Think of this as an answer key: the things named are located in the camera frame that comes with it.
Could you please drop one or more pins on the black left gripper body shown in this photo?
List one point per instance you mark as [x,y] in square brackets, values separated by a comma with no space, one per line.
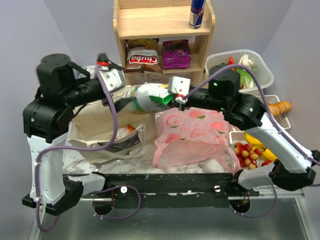
[118,104]

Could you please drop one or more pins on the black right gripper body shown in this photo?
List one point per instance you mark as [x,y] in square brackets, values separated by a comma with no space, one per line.
[201,99]

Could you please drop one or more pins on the green white food packet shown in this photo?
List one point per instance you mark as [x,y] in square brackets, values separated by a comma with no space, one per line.
[148,98]

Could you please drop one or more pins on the canvas tote bag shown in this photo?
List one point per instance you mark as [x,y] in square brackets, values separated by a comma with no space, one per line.
[93,127]

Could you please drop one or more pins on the pink plastic grocery bag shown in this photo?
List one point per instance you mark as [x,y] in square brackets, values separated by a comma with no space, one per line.
[191,136]

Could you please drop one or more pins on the red chili pepper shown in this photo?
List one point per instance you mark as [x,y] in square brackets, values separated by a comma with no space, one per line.
[231,62]

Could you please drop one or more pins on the red lychee fruit bunch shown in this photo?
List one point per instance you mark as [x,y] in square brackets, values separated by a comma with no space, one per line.
[248,156]

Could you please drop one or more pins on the Fox's fruit candy bag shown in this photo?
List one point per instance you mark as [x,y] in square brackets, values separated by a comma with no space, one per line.
[124,131]

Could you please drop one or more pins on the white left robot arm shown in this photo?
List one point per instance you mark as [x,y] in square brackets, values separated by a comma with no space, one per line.
[64,86]

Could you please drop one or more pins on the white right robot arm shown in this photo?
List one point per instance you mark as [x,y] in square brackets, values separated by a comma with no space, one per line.
[292,169]

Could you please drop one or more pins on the green bok choy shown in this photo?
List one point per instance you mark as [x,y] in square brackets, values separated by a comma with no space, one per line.
[246,80]

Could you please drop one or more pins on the purple snack bag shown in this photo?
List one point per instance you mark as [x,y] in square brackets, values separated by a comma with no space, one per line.
[176,54]

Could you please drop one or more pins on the Chuba cassava chips bag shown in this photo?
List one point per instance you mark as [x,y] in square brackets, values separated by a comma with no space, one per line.
[142,56]

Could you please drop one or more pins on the white garlic bulb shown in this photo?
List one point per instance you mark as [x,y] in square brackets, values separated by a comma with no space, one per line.
[250,63]

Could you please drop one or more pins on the silver open-end wrench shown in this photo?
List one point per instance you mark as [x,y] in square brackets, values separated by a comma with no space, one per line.
[98,165]

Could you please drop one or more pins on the white vegetable basket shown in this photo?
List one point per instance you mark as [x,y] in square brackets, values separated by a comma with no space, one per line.
[263,74]

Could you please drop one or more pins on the yellow banana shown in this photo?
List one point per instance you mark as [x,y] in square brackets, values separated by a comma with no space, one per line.
[252,140]

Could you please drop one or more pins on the white tray with bread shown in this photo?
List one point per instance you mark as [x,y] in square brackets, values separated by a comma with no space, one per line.
[282,119]

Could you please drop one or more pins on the yellow bell pepper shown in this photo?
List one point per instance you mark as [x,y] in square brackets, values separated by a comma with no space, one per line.
[267,155]

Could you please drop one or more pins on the Red Bull can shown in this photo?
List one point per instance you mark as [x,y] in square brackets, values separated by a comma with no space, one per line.
[196,13]

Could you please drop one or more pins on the white tray with fruit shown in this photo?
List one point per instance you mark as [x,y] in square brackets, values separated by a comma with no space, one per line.
[238,136]

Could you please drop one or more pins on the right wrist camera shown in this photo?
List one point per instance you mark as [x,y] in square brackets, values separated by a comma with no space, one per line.
[179,87]

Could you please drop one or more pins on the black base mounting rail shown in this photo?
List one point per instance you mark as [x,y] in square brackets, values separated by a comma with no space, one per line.
[166,190]

